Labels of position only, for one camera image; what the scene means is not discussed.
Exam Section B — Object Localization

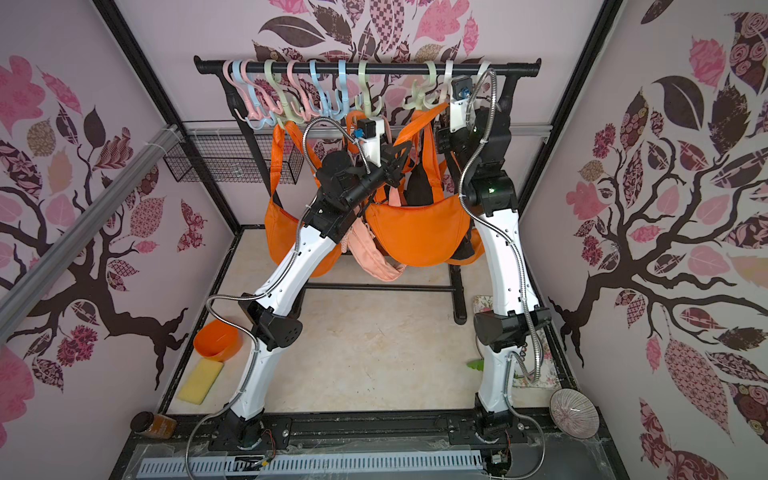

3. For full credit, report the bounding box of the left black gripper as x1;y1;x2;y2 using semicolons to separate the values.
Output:
341;138;406;209

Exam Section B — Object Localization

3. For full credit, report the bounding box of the pink waist bag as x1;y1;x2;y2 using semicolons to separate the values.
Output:
340;200;406;282

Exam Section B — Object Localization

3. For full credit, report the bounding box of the bright orange crescent bag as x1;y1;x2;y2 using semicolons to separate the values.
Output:
264;121;304;264

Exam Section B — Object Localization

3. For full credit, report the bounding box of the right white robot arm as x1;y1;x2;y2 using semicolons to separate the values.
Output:
438;62;551;423

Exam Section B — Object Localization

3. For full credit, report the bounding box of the green hook right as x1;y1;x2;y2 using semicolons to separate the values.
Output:
401;60;437;111

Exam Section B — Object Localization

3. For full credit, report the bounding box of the green hook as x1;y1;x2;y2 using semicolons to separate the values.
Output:
355;60;384;118
262;59;305;125
401;60;437;111

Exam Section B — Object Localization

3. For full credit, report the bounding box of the white hook left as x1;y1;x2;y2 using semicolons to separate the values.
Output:
438;60;454;104

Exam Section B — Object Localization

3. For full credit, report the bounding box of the white hook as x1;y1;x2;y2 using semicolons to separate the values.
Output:
473;61;491;95
438;60;454;104

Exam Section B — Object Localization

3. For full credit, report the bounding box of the white hook right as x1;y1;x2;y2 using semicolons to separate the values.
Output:
473;61;491;95

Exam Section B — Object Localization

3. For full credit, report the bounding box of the green hook middle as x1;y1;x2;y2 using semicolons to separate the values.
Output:
355;60;384;118

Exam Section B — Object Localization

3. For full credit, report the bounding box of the pink hook middle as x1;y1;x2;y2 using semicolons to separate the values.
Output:
285;59;319;121

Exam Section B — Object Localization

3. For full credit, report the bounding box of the pink hook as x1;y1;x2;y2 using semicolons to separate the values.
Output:
285;59;319;121
222;60;264;126

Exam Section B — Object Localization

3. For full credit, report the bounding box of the green hook left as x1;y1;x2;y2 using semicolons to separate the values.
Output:
262;59;305;125

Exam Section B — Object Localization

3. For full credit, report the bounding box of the blue hook left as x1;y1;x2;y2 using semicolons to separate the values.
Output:
231;60;277;131

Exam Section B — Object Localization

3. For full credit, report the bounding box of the pink hook far left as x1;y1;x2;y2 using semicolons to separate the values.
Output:
222;60;264;126

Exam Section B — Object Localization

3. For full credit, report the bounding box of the black clothes rack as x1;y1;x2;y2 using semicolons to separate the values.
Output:
190;56;542;325

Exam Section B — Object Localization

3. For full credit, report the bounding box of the orange plastic bowl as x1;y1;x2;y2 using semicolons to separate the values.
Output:
193;320;242;362

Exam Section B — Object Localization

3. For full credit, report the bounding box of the grey aluminium beam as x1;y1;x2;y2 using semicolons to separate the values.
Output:
1;125;181;343

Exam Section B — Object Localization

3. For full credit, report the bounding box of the yellow sponge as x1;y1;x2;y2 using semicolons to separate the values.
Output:
177;358;224;405

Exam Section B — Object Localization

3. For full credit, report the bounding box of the brown jar black lid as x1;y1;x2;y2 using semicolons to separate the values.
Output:
130;411;177;440

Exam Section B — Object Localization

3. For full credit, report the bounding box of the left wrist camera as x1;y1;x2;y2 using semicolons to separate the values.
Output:
353;117;386;167

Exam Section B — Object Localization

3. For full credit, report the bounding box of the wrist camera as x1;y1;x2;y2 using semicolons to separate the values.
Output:
353;117;386;167
449;76;474;133

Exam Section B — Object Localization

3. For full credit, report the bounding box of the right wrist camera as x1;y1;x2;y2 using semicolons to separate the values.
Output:
449;76;474;133

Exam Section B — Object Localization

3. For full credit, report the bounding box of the black wire basket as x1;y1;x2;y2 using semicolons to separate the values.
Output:
164;134;303;184

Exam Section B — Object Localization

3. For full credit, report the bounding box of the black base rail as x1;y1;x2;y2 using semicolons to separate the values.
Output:
211;408;527;451

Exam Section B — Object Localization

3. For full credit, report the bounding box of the white slotted cable duct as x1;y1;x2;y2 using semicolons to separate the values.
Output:
129;450;484;479

